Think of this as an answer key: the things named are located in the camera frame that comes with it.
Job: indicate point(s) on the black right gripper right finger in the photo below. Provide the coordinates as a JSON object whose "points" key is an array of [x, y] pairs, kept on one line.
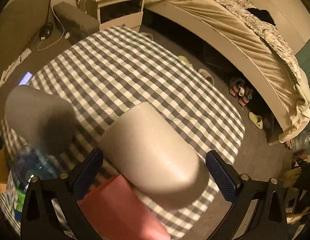
{"points": [[268, 220]]}

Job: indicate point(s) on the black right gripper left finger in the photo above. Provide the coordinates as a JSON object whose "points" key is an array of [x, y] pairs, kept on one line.
{"points": [[39, 219]]}

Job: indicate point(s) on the white ceramic cup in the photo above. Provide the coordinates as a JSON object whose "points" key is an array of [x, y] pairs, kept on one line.
{"points": [[146, 149]]}

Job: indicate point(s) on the pink plastic cup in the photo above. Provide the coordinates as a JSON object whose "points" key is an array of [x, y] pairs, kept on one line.
{"points": [[115, 212]]}

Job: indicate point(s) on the grey plastic cup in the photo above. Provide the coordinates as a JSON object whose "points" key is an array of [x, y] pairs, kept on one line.
{"points": [[45, 121]]}

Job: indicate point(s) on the chair with clothes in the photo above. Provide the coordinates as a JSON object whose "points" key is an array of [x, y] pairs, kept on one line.
{"points": [[297, 188]]}

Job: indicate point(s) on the pale green slipper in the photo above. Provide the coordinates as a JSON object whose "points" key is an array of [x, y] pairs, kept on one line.
{"points": [[185, 60], [256, 120]]}

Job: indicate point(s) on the red white sneaker right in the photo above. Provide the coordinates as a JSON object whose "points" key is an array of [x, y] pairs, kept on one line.
{"points": [[248, 94]]}

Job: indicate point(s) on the lit smartphone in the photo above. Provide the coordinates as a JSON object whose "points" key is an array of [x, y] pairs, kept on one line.
{"points": [[25, 79]]}

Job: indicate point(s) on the grey white checkered tablecloth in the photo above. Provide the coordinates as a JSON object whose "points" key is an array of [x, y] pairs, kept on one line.
{"points": [[109, 72]]}

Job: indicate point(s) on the grey slipper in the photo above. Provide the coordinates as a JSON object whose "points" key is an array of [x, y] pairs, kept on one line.
{"points": [[206, 75]]}

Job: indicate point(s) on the bed with beige sheet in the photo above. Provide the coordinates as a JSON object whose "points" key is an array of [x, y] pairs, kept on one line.
{"points": [[213, 23]]}

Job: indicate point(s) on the dark grey sofa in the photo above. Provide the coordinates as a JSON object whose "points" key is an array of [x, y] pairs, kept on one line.
{"points": [[19, 21]]}

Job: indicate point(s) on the black garment on bed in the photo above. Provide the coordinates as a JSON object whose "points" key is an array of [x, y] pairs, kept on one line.
{"points": [[262, 15]]}

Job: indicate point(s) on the white bedside table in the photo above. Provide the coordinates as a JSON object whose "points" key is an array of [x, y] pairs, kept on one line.
{"points": [[121, 13]]}

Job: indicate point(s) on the patterned grey duvet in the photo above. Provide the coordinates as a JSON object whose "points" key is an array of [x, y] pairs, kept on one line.
{"points": [[267, 32]]}

